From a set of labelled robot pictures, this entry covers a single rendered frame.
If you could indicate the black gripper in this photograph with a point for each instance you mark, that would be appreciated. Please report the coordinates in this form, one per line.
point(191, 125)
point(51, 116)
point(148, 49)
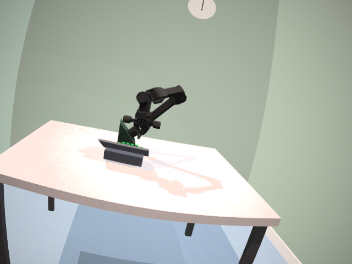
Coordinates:
point(137, 122)

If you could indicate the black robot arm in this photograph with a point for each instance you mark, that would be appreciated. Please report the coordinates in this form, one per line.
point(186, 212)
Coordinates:
point(156, 95)

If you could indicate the grey switch panel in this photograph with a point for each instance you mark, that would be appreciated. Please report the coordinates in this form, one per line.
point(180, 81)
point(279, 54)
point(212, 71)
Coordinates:
point(123, 153)

